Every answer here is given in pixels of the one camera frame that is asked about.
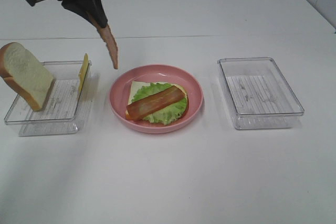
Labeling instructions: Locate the bacon strip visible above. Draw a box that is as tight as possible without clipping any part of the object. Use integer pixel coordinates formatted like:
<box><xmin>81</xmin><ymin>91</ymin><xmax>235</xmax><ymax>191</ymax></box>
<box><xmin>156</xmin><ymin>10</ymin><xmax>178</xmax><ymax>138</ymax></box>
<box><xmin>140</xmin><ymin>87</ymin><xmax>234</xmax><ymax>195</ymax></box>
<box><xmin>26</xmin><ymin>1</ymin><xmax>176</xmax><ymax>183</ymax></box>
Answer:
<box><xmin>88</xmin><ymin>14</ymin><xmax>119</xmax><ymax>69</ymax></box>
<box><xmin>127</xmin><ymin>86</ymin><xmax>185</xmax><ymax>121</ymax></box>

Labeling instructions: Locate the white bread slice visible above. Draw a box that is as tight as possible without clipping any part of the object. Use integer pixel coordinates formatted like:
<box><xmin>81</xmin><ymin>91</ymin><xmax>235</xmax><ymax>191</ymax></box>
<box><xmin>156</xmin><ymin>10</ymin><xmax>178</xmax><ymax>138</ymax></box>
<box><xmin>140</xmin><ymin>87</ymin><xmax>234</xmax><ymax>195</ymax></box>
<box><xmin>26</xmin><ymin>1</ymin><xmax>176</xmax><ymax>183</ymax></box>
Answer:
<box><xmin>125</xmin><ymin>80</ymin><xmax>190</xmax><ymax>121</ymax></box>
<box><xmin>1</xmin><ymin>42</ymin><xmax>55</xmax><ymax>111</ymax></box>

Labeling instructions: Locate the green lettuce leaf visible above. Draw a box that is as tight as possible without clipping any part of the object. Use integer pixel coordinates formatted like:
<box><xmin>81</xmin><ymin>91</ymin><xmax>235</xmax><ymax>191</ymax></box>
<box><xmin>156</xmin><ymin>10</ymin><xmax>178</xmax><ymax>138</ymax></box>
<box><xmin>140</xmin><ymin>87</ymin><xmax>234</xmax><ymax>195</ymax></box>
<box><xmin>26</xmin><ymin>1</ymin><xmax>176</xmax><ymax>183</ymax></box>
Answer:
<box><xmin>130</xmin><ymin>82</ymin><xmax>188</xmax><ymax>125</ymax></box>

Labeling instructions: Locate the yellow cheese slice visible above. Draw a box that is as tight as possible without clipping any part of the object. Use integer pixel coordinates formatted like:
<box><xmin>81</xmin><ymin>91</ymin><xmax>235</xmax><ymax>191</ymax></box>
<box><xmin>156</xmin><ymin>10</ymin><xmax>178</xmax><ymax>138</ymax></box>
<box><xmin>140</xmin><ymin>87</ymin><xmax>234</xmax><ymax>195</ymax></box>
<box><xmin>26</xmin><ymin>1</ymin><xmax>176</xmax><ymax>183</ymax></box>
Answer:
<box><xmin>78</xmin><ymin>54</ymin><xmax>89</xmax><ymax>94</ymax></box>

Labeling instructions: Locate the pink round plate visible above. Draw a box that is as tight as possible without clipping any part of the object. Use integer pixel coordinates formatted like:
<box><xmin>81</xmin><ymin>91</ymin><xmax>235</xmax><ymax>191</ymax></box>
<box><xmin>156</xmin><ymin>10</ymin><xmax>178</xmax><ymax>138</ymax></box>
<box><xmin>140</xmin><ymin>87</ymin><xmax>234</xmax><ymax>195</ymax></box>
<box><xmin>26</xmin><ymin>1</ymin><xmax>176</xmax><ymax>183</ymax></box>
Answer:
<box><xmin>109</xmin><ymin>64</ymin><xmax>204</xmax><ymax>134</ymax></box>

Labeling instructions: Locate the left clear plastic tray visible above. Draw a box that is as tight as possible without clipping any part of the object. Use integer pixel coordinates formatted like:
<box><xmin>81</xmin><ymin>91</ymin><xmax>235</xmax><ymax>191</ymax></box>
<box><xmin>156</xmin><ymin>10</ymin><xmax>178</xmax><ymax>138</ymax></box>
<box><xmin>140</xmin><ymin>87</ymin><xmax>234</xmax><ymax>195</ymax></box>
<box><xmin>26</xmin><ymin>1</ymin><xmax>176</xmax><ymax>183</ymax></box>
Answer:
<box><xmin>4</xmin><ymin>61</ymin><xmax>92</xmax><ymax>136</ymax></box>

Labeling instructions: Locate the clear plastic tray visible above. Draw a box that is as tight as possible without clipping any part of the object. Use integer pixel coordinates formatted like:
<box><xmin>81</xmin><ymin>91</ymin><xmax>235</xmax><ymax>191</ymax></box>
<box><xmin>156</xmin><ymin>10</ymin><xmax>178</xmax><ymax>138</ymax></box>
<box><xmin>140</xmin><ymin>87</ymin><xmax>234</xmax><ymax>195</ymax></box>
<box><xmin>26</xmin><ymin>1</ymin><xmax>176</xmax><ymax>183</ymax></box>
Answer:
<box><xmin>217</xmin><ymin>57</ymin><xmax>304</xmax><ymax>130</ymax></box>
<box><xmin>4</xmin><ymin>61</ymin><xmax>92</xmax><ymax>136</ymax></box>

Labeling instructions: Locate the right clear plastic tray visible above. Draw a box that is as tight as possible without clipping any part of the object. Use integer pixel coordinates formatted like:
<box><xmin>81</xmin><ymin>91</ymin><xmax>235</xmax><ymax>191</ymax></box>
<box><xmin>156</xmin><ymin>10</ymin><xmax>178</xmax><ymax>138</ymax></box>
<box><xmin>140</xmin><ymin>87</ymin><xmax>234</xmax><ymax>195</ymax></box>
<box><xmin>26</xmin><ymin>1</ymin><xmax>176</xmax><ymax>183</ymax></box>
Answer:
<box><xmin>217</xmin><ymin>57</ymin><xmax>304</xmax><ymax>130</ymax></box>

